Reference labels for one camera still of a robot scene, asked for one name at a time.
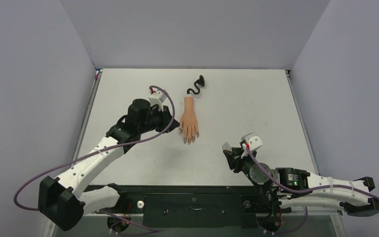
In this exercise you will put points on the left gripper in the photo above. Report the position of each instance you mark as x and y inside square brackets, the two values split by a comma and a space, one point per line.
[165, 115]

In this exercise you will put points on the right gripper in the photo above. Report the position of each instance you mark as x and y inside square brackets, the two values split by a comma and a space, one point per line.
[232, 157]

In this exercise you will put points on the clear nail polish bottle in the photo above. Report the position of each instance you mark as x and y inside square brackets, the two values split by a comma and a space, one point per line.
[227, 148]

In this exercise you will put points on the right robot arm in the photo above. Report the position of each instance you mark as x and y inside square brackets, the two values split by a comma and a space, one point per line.
[285, 188]

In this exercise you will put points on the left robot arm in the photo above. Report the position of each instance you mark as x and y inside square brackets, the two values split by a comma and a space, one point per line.
[64, 199]

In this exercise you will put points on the mannequin practice hand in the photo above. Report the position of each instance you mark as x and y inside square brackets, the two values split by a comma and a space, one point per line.
[188, 122]

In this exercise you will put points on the black flexible hand stand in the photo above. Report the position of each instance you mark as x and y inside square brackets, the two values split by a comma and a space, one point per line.
[200, 82]

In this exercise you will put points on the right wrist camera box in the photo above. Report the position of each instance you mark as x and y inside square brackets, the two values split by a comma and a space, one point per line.
[250, 142]

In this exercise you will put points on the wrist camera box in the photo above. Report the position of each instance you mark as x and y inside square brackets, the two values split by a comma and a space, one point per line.
[157, 98]
[250, 142]

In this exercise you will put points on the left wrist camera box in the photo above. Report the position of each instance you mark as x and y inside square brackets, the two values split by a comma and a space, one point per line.
[157, 98]

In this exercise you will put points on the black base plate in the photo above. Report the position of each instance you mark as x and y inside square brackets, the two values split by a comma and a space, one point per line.
[192, 207]

